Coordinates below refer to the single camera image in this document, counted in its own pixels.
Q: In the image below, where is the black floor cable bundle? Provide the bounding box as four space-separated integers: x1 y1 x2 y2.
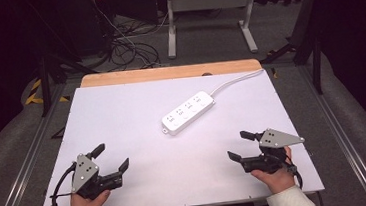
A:
102 14 162 73

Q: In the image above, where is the yellow black hazard tape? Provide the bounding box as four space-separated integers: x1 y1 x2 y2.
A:
22 76 70 107

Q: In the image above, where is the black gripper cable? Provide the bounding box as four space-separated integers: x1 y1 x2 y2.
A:
46 162 81 206
286 161 305 191

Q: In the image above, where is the dark equipment box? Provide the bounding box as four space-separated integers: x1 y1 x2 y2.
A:
58 0 117 58

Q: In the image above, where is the white power strip cable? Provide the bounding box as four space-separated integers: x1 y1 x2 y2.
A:
208 68 267 99

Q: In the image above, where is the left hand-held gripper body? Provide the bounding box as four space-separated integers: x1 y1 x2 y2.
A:
67 150 126 203

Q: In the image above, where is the person's right hand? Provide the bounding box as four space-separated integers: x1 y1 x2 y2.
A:
248 146 297 197

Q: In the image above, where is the aluminium floor rail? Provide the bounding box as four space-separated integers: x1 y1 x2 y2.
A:
297 60 366 206
0 82 78 206

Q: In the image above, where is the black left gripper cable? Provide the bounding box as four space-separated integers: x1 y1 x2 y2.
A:
46 162 81 206

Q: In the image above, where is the white metal stand frame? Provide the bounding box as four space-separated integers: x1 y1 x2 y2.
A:
163 0 264 61

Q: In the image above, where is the black metal stand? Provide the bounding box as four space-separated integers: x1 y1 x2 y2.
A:
254 0 329 101
25 0 104 119

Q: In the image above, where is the wooden table board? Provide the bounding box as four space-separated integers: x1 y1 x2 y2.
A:
78 58 264 89

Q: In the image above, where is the white power strip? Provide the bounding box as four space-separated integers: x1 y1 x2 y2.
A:
158 89 219 138

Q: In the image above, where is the white floor cable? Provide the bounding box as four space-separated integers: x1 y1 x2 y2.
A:
90 0 175 73

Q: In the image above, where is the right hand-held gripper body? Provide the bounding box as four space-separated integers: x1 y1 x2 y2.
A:
239 125 308 176

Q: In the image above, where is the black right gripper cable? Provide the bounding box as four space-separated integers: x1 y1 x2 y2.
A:
286 161 305 191

